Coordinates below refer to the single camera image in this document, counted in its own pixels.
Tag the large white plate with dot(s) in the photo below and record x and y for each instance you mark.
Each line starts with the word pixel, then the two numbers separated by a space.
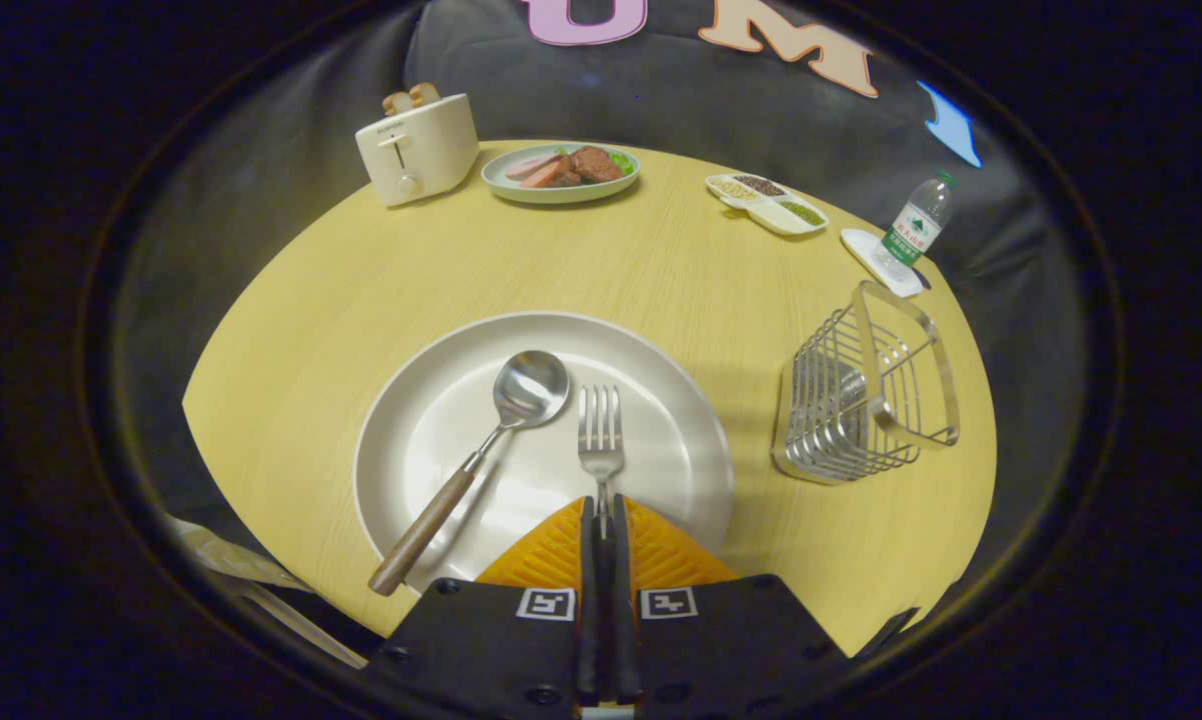
pixel 661 420

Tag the white square coaster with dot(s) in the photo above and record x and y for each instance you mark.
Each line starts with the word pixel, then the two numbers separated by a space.
pixel 866 250

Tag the cream toaster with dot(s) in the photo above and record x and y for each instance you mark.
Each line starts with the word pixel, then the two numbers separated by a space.
pixel 426 150

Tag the green lettuce leaf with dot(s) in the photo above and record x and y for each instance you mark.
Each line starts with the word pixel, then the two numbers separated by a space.
pixel 621 160

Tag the pink ham slice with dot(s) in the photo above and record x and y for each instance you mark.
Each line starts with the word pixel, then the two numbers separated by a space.
pixel 527 165

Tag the black round table grommet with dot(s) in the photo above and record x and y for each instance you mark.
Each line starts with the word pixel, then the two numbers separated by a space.
pixel 920 280

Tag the brown meat piece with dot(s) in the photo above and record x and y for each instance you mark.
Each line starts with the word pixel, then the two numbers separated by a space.
pixel 593 165

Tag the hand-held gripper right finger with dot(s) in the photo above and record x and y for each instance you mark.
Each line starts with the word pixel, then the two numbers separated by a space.
pixel 626 620

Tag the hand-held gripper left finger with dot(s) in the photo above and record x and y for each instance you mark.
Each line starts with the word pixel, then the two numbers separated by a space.
pixel 588 600

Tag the toast slice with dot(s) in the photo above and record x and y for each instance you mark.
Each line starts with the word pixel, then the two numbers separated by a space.
pixel 397 103
pixel 424 94

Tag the beige paper bag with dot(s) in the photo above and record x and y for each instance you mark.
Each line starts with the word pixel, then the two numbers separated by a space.
pixel 251 575

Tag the orange sausage piece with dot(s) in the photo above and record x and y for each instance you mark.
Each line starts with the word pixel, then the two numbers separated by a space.
pixel 541 178

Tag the clear water bottle green cap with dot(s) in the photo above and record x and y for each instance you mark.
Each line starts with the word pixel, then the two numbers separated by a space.
pixel 913 228

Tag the white divided bean dish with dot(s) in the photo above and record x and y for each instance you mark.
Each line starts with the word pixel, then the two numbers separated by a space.
pixel 776 212

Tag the pale green food plate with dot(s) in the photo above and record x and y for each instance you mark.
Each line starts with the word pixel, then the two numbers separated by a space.
pixel 561 194

